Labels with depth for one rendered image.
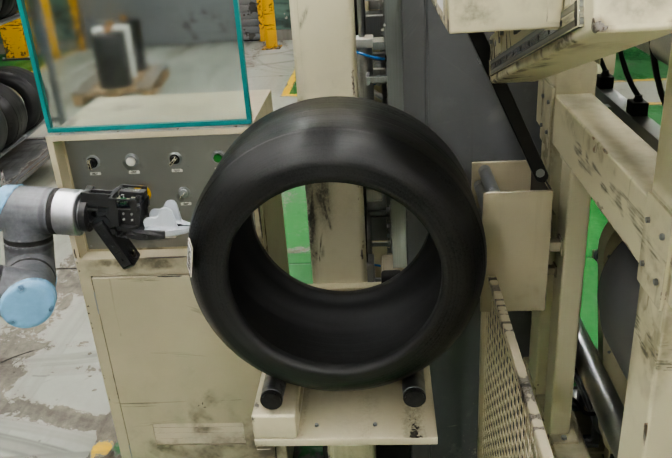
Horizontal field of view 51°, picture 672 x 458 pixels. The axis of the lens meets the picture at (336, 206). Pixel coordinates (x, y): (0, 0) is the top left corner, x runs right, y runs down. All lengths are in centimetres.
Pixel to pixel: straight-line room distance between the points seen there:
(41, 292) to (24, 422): 180
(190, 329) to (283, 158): 106
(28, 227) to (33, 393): 187
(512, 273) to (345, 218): 40
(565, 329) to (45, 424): 206
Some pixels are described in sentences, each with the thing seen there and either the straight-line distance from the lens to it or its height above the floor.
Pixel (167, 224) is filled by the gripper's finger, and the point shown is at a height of 125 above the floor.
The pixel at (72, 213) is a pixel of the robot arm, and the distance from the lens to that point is 139.
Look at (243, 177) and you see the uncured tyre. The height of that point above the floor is 137.
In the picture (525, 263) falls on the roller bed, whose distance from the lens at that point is 162.
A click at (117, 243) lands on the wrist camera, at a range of 142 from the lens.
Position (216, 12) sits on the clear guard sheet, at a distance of 181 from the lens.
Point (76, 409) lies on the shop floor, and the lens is 308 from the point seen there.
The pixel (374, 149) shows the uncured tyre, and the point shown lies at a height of 141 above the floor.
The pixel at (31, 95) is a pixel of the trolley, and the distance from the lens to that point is 553.
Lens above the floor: 179
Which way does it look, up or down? 24 degrees down
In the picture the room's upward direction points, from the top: 4 degrees counter-clockwise
